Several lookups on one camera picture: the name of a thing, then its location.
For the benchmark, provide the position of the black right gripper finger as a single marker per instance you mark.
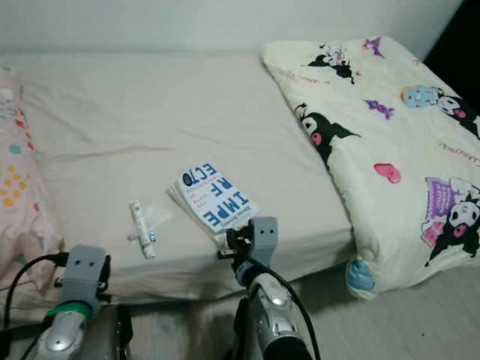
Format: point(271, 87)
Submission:
point(232, 235)

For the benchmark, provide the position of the white and blue book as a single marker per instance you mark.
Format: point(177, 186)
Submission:
point(214, 196)

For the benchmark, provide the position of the white tube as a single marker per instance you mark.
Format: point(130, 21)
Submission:
point(142, 229)

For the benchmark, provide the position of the pink patterned pillow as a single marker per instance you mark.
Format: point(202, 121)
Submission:
point(22, 210)

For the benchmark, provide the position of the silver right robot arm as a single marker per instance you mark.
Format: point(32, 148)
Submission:
point(274, 315)

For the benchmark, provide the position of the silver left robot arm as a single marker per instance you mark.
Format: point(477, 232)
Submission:
point(71, 334)

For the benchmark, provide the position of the robot left leg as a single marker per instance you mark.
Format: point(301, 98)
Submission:
point(118, 337)

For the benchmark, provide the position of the robot leg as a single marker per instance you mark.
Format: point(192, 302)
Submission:
point(241, 337)
point(118, 337)

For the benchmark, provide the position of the robot right leg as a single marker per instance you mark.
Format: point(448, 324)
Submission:
point(241, 337)

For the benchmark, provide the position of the mattress with cream sheet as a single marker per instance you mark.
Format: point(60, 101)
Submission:
point(157, 112)

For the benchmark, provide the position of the cream cartoon print blanket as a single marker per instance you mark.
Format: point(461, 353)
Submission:
point(382, 135)

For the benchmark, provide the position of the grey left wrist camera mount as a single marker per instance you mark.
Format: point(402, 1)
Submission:
point(82, 274)

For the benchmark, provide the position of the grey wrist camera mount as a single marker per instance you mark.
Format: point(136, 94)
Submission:
point(82, 274)
point(265, 236)

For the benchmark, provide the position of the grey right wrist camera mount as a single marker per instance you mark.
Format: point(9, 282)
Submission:
point(265, 236)

